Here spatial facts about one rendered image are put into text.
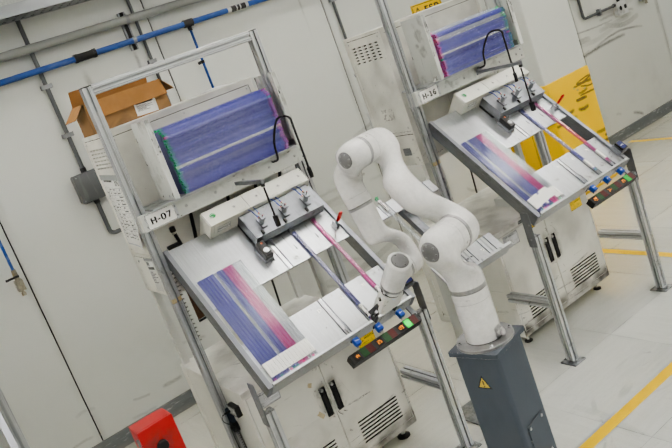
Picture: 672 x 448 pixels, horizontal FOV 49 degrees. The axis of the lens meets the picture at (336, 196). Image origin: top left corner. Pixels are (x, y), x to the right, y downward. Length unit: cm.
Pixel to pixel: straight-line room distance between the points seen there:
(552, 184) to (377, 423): 134
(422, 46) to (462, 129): 45
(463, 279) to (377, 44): 174
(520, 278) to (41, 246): 254
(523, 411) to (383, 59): 193
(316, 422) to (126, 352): 167
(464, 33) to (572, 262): 131
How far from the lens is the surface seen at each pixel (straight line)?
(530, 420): 256
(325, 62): 508
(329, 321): 282
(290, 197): 309
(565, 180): 363
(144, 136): 293
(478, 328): 239
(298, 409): 310
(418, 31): 366
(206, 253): 297
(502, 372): 241
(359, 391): 324
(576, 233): 408
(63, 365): 443
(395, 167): 234
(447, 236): 225
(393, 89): 376
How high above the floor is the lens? 177
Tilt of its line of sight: 12 degrees down
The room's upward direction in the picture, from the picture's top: 20 degrees counter-clockwise
